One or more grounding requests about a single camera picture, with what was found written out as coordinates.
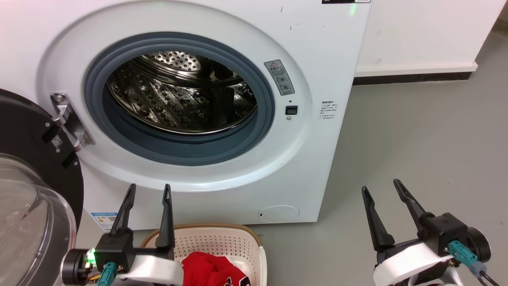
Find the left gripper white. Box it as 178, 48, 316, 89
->
109, 183, 184, 286

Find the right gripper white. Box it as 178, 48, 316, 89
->
362, 179, 463, 286

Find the red garment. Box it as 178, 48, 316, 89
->
181, 251, 252, 286

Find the cream perforated laundry basket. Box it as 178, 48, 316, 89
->
140, 223, 267, 286

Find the washing machine door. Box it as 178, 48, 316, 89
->
0, 88, 85, 286

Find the metal washer door hinge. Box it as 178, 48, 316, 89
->
50, 92, 96, 153

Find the stainless steel washing machine drum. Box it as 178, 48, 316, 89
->
106, 50, 259, 135

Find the blue energy label sticker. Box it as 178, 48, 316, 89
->
90, 212, 119, 232

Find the white front-load washing machine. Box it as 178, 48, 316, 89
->
0, 0, 372, 232

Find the round filter cover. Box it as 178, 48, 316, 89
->
258, 205, 300, 223

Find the printed text label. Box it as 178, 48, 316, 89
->
319, 100, 338, 120

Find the grey warning sticker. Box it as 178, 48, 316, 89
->
264, 59, 296, 96

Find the white cabinet with black plinth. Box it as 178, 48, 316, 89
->
352, 0, 508, 86

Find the left teal-plug camera cable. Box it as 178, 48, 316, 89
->
97, 262, 119, 286

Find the teal-plug camera cable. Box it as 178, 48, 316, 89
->
97, 262, 119, 286
448, 240, 501, 286

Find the right teal-plug camera cable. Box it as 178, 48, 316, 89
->
448, 240, 501, 286

